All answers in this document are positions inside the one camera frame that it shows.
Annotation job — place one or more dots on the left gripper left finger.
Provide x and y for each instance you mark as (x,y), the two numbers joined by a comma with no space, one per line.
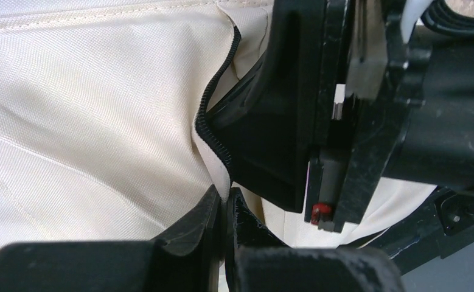
(184,257)

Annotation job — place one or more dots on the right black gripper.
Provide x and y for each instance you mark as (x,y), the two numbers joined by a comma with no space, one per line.
(371,82)

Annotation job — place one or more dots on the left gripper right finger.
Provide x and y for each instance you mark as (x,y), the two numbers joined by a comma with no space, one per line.
(257,260)

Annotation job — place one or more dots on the beige canvas backpack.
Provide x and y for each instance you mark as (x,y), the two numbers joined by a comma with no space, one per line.
(98,104)

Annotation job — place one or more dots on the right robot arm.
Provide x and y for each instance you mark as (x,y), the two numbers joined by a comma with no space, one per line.
(437,150)

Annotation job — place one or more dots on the black table front rail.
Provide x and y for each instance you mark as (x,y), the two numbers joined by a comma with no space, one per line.
(440,227)

